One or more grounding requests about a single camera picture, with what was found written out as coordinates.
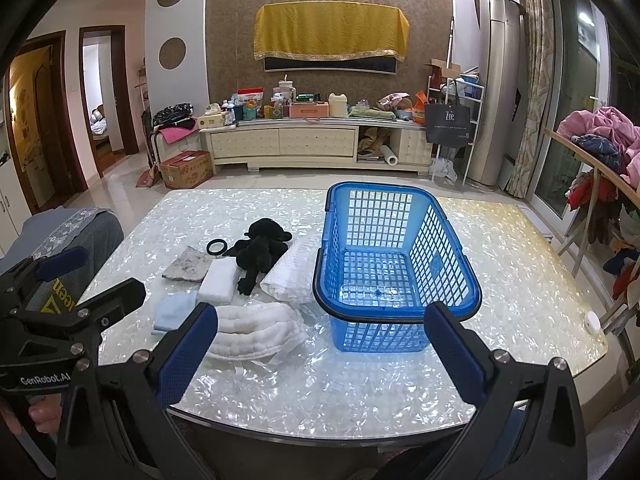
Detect light blue cloth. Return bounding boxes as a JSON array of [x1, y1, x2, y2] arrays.
[[152, 290, 198, 335]]

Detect grey stained cloth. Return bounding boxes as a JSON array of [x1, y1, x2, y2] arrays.
[[162, 246, 213, 283]]

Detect white sponge block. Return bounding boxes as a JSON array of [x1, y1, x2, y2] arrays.
[[198, 257, 241, 306]]

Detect black ring band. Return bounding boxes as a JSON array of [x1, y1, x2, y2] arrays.
[[206, 238, 228, 257]]

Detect white fluffy towel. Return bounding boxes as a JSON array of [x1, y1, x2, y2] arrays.
[[207, 302, 307, 362]]

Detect black plush toy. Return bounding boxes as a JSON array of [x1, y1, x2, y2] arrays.
[[224, 218, 293, 296]]

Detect white quilted cloth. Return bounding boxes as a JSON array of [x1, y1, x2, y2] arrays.
[[259, 234, 320, 306]]

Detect blue plastic basket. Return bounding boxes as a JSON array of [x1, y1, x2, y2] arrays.
[[312, 181, 482, 353]]

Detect person's left hand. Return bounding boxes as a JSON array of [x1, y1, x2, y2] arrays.
[[0, 394, 62, 436]]

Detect grey chair with lace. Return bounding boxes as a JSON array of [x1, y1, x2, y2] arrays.
[[1, 206, 124, 314]]

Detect small white round object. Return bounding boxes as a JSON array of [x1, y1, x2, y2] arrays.
[[584, 311, 601, 335]]

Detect wooden clothes rack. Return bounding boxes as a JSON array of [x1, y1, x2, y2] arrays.
[[544, 129, 639, 335]]

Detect pink storage box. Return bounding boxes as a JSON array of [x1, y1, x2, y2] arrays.
[[290, 102, 330, 119]]

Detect pink clothes pile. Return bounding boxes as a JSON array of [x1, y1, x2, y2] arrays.
[[556, 106, 639, 188]]

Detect paper roll in cabinet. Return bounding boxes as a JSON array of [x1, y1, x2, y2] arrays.
[[380, 145, 398, 167]]

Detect black shopping bag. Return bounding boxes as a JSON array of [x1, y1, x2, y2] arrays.
[[425, 79, 472, 148]]

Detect white plastic jug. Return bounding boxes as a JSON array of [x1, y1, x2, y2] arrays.
[[328, 93, 348, 118]]

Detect cream TV cabinet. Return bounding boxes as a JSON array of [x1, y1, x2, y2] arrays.
[[201, 117, 433, 174]]

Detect silver standing air conditioner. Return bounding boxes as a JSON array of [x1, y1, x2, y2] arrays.
[[468, 0, 521, 186]]

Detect white metal shelf rack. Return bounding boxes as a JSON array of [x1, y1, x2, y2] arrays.
[[426, 58, 485, 184]]

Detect yellow cloth covered TV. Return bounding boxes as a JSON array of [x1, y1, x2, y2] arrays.
[[253, 0, 410, 63]]

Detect patterned curtain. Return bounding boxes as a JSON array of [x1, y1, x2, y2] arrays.
[[506, 0, 554, 198]]

